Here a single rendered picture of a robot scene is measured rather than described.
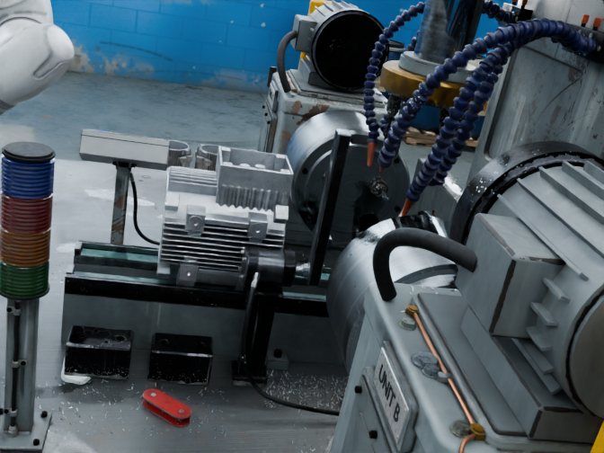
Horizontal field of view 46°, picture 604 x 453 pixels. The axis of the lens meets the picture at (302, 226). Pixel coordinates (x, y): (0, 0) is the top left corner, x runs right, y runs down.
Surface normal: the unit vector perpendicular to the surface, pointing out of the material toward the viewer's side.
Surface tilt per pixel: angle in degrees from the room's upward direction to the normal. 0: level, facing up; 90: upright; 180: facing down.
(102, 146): 60
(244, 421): 0
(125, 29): 90
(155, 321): 90
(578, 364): 90
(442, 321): 0
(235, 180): 90
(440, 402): 0
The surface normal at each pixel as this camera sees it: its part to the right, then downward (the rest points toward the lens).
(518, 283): 0.13, 0.40
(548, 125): -0.97, -0.11
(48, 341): 0.18, -0.91
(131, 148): 0.21, -0.11
